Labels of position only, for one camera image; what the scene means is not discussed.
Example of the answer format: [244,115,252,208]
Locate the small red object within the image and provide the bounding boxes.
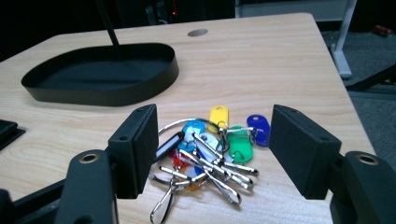
[373,24,394,38]

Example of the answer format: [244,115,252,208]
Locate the dark device with red light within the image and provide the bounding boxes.
[145,0,177,25]

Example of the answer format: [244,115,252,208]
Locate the black bar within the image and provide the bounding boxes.
[345,63,396,93]

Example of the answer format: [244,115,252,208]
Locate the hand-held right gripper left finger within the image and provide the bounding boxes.
[107,104,160,200]

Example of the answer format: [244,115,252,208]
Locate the grey round cable grommet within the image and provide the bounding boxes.
[187,28,209,38]

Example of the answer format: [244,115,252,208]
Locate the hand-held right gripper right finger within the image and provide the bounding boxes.
[268,104,343,201]

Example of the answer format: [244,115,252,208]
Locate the white metal desk frame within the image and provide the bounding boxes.
[234,0,359,79]

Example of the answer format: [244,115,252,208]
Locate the black flat object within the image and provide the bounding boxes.
[0,119,26,152]

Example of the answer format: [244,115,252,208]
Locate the bunch of coloured key tags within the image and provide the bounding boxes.
[149,105,271,224]

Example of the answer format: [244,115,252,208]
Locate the black oval tray with pole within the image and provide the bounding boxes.
[21,0,180,107]

